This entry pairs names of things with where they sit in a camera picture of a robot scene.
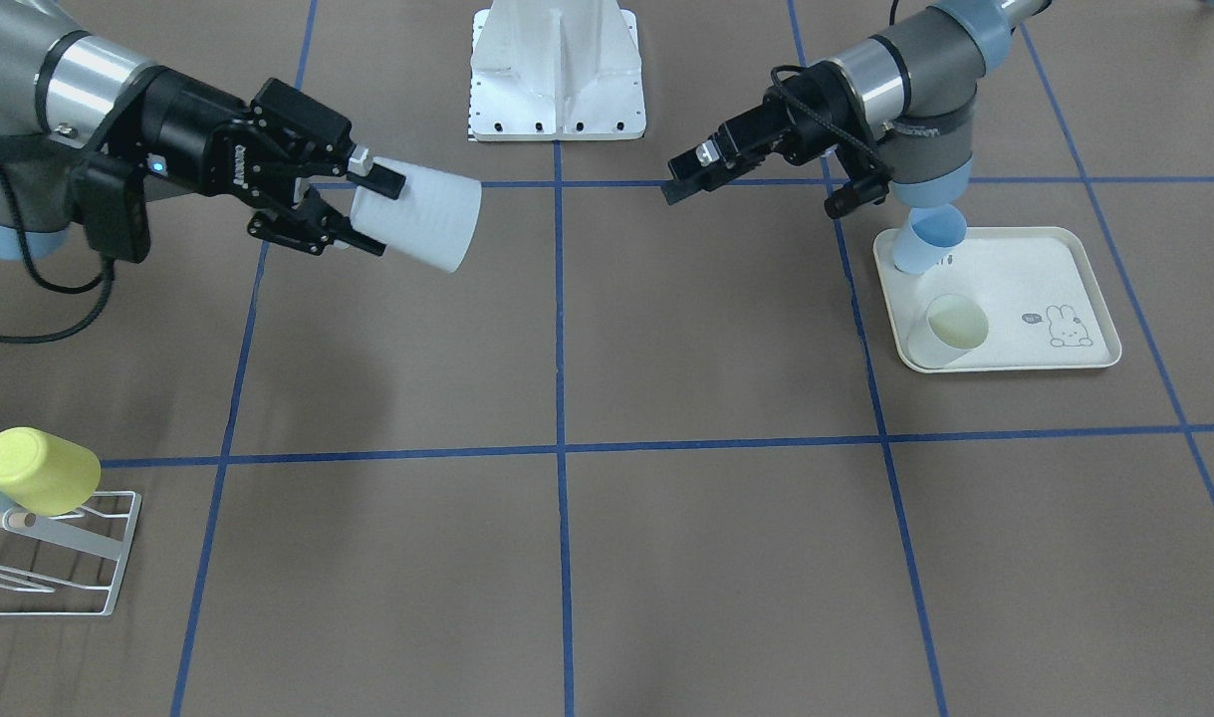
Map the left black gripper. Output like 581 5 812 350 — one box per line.
660 61 890 205

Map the grey plastic cup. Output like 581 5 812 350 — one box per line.
348 157 483 273

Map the blue plastic cup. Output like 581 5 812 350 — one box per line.
890 204 969 274

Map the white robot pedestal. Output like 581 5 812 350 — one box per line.
467 1 648 142

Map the pale green plastic cup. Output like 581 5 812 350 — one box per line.
904 294 989 370

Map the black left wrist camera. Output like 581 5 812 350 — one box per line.
824 173 889 221

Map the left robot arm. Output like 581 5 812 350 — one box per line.
660 1 1048 220

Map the white wire cup rack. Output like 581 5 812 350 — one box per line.
0 490 142 620

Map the yellow plastic cup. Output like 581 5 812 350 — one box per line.
0 426 103 517

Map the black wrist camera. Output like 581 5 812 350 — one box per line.
70 152 151 264
824 173 889 221

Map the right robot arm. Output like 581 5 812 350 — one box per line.
0 1 405 263

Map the white bear tray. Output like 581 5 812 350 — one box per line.
873 226 1122 372

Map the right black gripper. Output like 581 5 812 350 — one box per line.
109 69 405 257

